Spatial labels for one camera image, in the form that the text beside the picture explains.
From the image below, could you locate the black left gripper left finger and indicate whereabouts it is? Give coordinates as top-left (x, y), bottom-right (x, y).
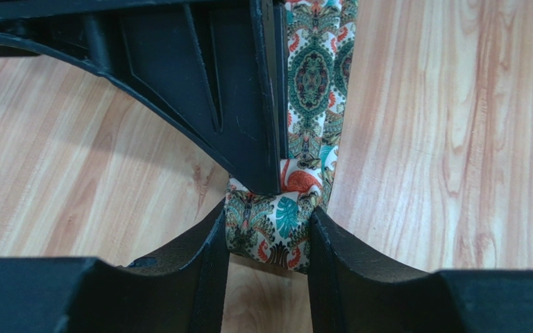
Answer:
top-left (0, 204), bottom-right (229, 332)

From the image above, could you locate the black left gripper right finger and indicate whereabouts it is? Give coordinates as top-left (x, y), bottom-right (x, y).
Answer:
top-left (307, 209), bottom-right (533, 332)

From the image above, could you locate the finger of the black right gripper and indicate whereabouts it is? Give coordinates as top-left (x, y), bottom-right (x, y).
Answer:
top-left (273, 1), bottom-right (289, 159)
top-left (0, 1), bottom-right (281, 195)

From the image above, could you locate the patterned paisley necktie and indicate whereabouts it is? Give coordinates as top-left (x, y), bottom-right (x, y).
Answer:
top-left (225, 1), bottom-right (359, 273)

